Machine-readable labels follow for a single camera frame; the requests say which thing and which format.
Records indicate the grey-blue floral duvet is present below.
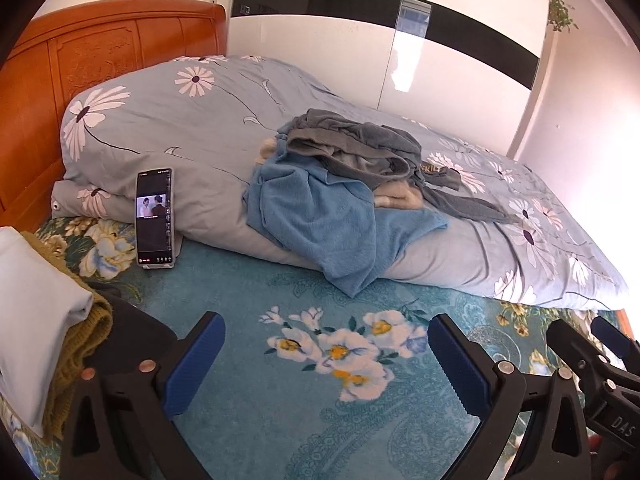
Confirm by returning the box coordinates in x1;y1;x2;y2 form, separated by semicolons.
51;55;630;311

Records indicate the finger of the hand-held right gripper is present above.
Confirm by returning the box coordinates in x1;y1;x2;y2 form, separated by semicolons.
546;318;618;413
591;316;640;378

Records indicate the smartphone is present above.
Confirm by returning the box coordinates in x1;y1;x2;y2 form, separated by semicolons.
135;168;177;270

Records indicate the black garment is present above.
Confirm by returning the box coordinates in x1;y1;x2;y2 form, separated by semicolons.
82;280;178;377

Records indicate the teal floral bedsheet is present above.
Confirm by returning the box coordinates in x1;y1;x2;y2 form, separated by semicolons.
0;215;636;480

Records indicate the olive knitted sweater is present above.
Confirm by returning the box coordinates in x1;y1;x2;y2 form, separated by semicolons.
20;230;115;445

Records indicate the white folded garment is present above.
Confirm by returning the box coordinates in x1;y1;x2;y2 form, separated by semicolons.
0;226;95;438

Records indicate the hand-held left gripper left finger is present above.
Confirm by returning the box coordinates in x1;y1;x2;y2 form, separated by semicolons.
60;311;227;480

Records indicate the hanging green plant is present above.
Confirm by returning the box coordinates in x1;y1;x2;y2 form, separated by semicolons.
547;0;580;34

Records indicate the beige garment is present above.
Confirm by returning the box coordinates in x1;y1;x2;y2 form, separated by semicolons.
257;135;426;209

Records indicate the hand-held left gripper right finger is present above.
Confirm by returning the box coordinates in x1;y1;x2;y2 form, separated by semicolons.
427;313;592;480

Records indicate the wooden headboard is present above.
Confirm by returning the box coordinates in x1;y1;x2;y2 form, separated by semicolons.
0;0;227;233

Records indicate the grey sweatshirt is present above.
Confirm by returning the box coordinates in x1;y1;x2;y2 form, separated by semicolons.
274;108;516;224

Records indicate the white wardrobe with black stripe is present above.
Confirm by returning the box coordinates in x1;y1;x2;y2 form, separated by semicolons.
227;0;551;158

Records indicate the blue garment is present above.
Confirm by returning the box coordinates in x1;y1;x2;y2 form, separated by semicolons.
243;152;449;297

